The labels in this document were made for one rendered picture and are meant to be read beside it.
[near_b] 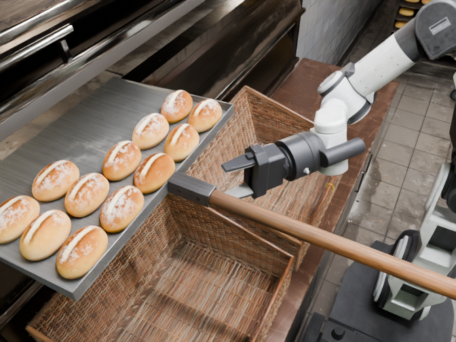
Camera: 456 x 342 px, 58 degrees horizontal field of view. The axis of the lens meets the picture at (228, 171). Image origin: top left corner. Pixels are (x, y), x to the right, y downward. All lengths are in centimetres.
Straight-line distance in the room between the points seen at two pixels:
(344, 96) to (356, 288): 104
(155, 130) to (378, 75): 56
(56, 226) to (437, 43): 86
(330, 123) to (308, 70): 154
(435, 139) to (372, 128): 111
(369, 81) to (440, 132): 209
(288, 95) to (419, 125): 127
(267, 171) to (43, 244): 41
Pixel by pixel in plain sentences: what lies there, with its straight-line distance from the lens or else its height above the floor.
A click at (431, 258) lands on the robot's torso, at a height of 72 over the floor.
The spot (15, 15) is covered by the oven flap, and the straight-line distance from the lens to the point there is 82.
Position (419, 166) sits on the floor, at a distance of 284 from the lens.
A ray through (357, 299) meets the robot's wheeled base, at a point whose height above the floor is 17.
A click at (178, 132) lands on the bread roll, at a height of 123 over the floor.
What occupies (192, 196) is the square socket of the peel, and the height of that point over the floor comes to 120.
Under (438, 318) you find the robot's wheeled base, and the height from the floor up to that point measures 17.
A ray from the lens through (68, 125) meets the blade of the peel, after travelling 103.
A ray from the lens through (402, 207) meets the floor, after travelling 254.
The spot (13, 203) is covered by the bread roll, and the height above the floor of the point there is 124.
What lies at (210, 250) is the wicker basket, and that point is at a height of 59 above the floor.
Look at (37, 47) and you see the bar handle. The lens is 75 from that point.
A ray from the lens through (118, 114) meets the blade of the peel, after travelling 103.
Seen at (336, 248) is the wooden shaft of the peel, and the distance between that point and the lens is 72.
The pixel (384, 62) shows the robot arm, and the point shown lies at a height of 127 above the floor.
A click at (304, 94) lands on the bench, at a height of 58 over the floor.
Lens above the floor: 177
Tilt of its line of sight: 44 degrees down
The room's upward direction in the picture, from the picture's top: straight up
